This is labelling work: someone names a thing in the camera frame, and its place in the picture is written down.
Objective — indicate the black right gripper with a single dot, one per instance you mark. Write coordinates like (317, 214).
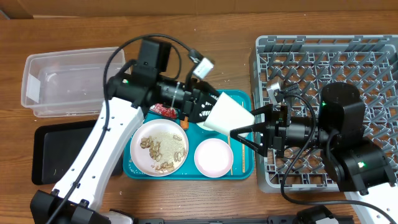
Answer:
(275, 119)

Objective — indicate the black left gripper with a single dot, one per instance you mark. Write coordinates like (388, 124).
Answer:
(189, 101)

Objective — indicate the orange carrot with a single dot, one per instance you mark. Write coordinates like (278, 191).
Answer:
(184, 124)

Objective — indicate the white cup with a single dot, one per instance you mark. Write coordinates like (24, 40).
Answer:
(228, 114)

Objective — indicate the red snack wrapper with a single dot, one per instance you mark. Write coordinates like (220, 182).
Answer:
(165, 111)

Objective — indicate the small pink bowl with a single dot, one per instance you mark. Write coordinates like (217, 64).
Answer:
(211, 158)

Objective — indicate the white plate with food scraps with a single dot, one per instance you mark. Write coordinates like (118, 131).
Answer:
(159, 148)

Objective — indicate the white bowl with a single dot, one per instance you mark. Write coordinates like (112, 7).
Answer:
(209, 126)

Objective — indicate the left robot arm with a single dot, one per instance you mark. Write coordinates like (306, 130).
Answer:
(128, 96)

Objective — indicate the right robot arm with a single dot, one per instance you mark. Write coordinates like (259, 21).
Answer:
(351, 160)

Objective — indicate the teal plastic tray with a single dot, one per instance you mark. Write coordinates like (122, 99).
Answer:
(196, 135)

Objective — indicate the grey plastic dish rack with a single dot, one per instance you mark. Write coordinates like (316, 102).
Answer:
(368, 62)

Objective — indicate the clear plastic bin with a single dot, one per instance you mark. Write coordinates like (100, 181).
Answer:
(65, 83)

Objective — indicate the black plastic tray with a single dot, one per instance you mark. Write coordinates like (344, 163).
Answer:
(55, 149)

